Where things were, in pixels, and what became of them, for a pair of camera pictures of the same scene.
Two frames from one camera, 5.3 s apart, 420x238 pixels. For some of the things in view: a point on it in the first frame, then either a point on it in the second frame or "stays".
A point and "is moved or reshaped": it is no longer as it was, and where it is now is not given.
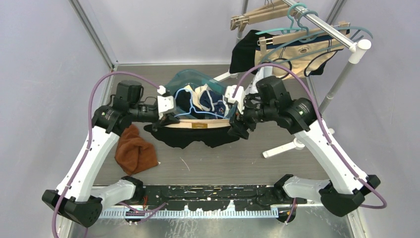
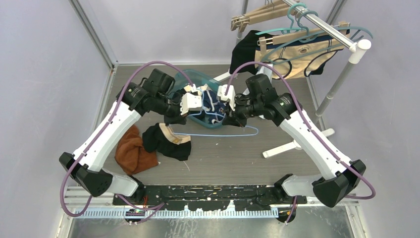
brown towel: x=133 y=153 stays
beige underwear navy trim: x=309 y=56 stays
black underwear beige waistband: x=183 y=137 → x=161 y=138
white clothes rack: x=358 y=47 stays
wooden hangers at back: x=276 y=10 stays
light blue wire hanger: x=191 y=107 is moved or reshaped
